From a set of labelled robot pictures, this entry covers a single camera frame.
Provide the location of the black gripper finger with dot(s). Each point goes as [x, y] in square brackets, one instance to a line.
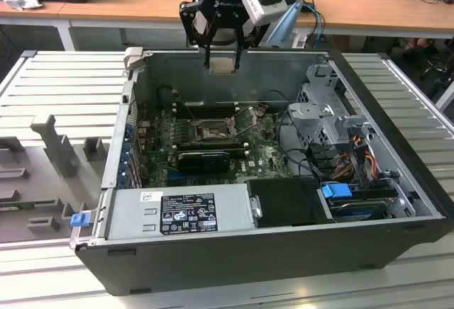
[193, 29]
[241, 45]

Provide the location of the silver square CPU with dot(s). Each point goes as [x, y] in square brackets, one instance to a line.
[221, 65]

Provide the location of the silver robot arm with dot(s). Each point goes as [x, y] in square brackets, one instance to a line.
[288, 22]

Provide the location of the CPU socket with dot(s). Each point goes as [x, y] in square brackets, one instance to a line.
[209, 132]

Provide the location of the blue expansion slot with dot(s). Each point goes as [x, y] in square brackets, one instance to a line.
[175, 178]

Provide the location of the wooden office desk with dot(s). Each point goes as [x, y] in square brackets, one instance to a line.
[142, 0]

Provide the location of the small white box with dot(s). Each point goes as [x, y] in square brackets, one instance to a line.
[300, 41]

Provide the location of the brown board component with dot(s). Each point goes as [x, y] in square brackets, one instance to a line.
[260, 110]

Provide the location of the silver drive cage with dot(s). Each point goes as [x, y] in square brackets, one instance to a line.
[312, 114]

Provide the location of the green motherboard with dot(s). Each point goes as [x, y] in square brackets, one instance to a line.
[262, 153]

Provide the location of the blue card retainer clip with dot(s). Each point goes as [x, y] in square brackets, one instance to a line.
[129, 132]
[127, 149]
[124, 164]
[122, 179]

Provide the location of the black graphics card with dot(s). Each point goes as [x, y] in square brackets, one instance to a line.
[204, 162]

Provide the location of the black plastic shroud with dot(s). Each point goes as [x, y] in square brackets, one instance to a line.
[287, 202]

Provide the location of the blue disk carrier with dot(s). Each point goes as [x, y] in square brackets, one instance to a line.
[335, 192]

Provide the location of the crumpled white paper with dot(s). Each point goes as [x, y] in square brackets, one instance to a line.
[19, 2]

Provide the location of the person foot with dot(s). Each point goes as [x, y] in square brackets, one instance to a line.
[420, 45]

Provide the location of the black office chair base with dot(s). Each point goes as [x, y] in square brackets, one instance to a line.
[436, 68]

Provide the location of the silver power supply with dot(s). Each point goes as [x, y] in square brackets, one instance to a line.
[127, 217]

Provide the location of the hard disk drive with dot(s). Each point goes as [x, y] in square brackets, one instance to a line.
[354, 211]

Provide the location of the grey parts rack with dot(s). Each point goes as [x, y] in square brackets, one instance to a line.
[46, 181]

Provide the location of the black PC case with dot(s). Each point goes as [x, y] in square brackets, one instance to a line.
[213, 263]

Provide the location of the blue case latch tab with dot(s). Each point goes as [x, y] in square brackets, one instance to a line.
[79, 219]

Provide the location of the green RAM stick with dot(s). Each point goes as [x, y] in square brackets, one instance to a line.
[21, 204]

